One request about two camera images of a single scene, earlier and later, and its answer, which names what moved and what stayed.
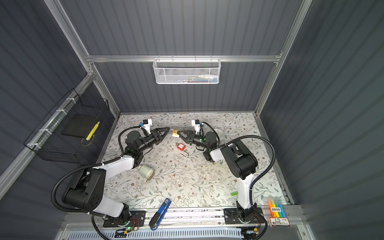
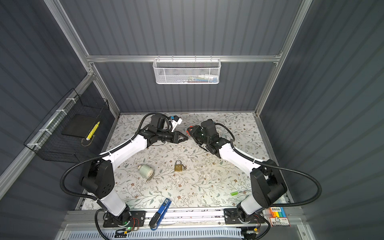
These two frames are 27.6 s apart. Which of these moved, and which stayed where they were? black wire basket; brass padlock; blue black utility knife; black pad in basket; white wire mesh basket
Moved: brass padlock
Stayed: black pad in basket; white wire mesh basket; black wire basket; blue black utility knife
